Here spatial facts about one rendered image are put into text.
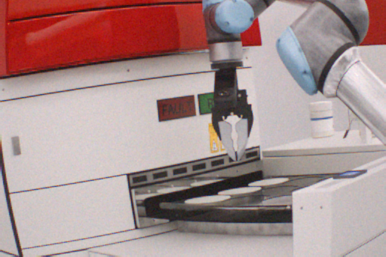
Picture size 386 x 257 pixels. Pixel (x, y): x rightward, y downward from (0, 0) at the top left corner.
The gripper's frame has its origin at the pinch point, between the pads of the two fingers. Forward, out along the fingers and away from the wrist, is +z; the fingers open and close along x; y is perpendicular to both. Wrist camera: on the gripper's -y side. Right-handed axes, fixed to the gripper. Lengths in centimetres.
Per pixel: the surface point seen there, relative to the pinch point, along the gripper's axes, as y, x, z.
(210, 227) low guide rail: -3.6, 6.8, 15.3
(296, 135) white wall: 286, -26, 21
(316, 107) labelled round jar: 41.8, -22.1, -6.2
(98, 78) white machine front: -7.8, 26.9, -19.9
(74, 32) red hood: -19.1, 29.8, -30.3
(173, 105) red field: 8.3, 13.0, -11.7
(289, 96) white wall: 284, -24, 0
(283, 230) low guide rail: -17.1, -9.3, 15.9
